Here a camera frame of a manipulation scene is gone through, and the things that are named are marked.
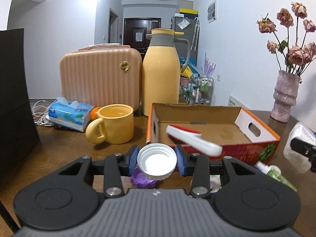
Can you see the purple ridged cap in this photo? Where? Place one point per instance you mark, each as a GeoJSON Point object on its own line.
{"type": "Point", "coordinates": [140, 181]}

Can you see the white tape roll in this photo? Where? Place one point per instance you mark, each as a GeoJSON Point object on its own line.
{"type": "Point", "coordinates": [215, 183]}

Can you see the yellow ceramic mug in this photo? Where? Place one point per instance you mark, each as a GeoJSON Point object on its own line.
{"type": "Point", "coordinates": [114, 125]}

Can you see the white bottle cap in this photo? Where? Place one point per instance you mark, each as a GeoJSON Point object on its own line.
{"type": "Point", "coordinates": [157, 161]}

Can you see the white board against wall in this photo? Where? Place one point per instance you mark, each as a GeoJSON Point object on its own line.
{"type": "Point", "coordinates": [235, 102]}

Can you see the yellow thermos jug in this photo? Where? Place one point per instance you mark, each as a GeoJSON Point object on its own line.
{"type": "Point", "coordinates": [161, 69]}

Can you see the yellow watering can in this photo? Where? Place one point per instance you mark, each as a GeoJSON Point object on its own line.
{"type": "Point", "coordinates": [187, 73]}

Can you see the orange tangerine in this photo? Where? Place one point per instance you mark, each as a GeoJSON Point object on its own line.
{"type": "Point", "coordinates": [94, 113]}

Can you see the clear jar blue lid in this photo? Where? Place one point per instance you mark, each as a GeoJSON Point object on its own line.
{"type": "Point", "coordinates": [300, 162]}

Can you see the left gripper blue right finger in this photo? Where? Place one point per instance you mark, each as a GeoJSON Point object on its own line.
{"type": "Point", "coordinates": [181, 159]}

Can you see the wire storage cart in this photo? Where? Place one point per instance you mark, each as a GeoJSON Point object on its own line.
{"type": "Point", "coordinates": [201, 90]}

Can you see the pink textured vase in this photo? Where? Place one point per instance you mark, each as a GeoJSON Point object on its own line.
{"type": "Point", "coordinates": [285, 95]}

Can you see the green spray bottle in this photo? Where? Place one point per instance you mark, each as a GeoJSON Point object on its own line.
{"type": "Point", "coordinates": [275, 173]}

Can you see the red white lint brush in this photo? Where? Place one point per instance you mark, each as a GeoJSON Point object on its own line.
{"type": "Point", "coordinates": [194, 140]}

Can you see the black paper bag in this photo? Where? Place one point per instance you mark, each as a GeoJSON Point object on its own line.
{"type": "Point", "coordinates": [18, 131]}

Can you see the red cardboard pumpkin box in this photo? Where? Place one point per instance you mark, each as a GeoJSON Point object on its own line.
{"type": "Point", "coordinates": [240, 133]}

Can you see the pink ribbed small suitcase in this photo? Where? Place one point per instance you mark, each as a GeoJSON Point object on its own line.
{"type": "Point", "coordinates": [101, 75]}

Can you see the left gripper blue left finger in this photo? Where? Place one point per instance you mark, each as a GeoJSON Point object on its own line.
{"type": "Point", "coordinates": [132, 154]}

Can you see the blue tissue pack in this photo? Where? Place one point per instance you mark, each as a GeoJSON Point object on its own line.
{"type": "Point", "coordinates": [69, 114]}

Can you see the dried pink roses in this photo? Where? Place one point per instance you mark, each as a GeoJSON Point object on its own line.
{"type": "Point", "coordinates": [298, 55]}

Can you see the grey refrigerator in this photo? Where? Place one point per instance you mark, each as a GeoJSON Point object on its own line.
{"type": "Point", "coordinates": [189, 25]}

